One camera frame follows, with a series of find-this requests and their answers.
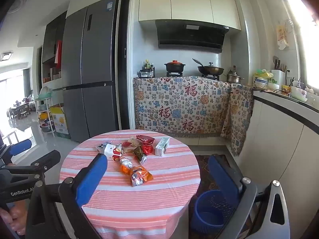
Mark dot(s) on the white red snack packet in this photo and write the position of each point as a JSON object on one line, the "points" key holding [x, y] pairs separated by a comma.
{"points": [[112, 151]]}

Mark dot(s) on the black white small packet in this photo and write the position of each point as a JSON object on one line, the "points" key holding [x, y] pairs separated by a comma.
{"points": [[101, 148]]}

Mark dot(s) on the multicoloured floor rug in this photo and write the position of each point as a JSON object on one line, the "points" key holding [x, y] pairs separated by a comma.
{"points": [[199, 169]]}

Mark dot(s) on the orange foil snack packet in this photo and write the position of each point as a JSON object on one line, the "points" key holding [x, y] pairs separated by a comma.
{"points": [[142, 173]]}

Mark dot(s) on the condiment bottle rack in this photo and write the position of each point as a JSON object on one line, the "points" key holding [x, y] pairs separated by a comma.
{"points": [[147, 72]]}

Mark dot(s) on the green brown wrapper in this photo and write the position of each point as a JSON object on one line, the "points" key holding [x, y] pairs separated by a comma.
{"points": [[139, 156]]}

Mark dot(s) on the black range hood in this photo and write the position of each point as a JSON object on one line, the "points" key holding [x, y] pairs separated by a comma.
{"points": [[189, 37]]}

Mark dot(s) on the blue mesh waste basket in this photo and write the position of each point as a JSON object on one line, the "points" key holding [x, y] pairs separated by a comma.
{"points": [[206, 219]]}

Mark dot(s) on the black clay pot red lid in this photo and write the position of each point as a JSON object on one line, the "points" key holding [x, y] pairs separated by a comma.
{"points": [[174, 67]]}

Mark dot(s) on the white green milk carton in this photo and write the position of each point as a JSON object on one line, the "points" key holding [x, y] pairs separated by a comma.
{"points": [[162, 147]]}

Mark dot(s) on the black door frame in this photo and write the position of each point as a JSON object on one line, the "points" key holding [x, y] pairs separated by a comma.
{"points": [[123, 54]]}

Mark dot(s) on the white patterned bowl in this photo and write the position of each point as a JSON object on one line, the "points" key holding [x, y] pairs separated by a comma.
{"points": [[297, 93]]}

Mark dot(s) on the wooden dining table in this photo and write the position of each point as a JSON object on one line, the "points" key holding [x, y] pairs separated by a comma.
{"points": [[17, 109]]}

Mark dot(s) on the grey refrigerator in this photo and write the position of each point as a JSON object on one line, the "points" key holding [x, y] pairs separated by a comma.
{"points": [[94, 54]]}

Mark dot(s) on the small silver orange wrapper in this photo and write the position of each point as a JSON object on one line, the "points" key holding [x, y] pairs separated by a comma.
{"points": [[125, 163]]}

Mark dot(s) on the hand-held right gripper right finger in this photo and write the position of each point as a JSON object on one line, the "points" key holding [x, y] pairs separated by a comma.
{"points": [[224, 179]]}

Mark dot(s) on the window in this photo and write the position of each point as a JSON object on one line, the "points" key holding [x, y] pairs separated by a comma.
{"points": [[306, 29]]}

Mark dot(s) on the white storage rack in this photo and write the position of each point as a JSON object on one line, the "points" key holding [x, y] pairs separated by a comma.
{"points": [[43, 97]]}

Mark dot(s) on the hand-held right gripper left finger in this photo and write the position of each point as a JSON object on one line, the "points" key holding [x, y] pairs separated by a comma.
{"points": [[92, 179]]}

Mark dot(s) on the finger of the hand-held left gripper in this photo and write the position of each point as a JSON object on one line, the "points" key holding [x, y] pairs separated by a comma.
{"points": [[21, 147], [47, 159]]}

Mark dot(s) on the person's left hand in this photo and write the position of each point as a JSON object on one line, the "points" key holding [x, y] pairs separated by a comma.
{"points": [[16, 215]]}

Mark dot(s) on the dark wall shelf unit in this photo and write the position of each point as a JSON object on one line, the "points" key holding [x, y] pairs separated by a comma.
{"points": [[49, 37]]}

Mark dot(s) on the white lower cabinet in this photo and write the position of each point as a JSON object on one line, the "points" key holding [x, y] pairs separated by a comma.
{"points": [[286, 154]]}

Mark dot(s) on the hanging paper bag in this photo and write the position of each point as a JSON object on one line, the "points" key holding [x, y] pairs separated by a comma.
{"points": [[281, 36]]}

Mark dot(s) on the yellow white cardboard box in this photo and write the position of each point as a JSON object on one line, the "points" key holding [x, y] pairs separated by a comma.
{"points": [[59, 124]]}

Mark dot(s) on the pink striped tablecloth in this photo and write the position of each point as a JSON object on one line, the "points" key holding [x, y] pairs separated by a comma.
{"points": [[162, 191]]}

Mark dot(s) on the patterned fringed cloth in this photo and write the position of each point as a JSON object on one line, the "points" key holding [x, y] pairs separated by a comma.
{"points": [[187, 104]]}

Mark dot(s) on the dark wok with lid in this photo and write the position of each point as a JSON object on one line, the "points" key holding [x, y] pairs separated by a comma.
{"points": [[210, 69]]}

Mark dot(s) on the black gas stove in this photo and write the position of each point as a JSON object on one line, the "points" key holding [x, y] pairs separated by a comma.
{"points": [[174, 74]]}

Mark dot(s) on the white utensil holder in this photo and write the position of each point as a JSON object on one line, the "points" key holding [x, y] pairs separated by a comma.
{"points": [[278, 77]]}

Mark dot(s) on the red foil snack packet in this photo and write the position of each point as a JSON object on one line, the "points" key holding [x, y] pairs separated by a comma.
{"points": [[145, 139]]}

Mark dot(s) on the beige wrapper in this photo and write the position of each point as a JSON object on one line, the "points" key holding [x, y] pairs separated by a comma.
{"points": [[129, 145]]}

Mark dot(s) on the white upper cabinets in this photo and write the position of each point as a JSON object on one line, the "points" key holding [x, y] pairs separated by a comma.
{"points": [[187, 0]]}

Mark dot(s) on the steel pot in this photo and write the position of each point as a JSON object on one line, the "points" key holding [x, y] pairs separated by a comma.
{"points": [[234, 78]]}

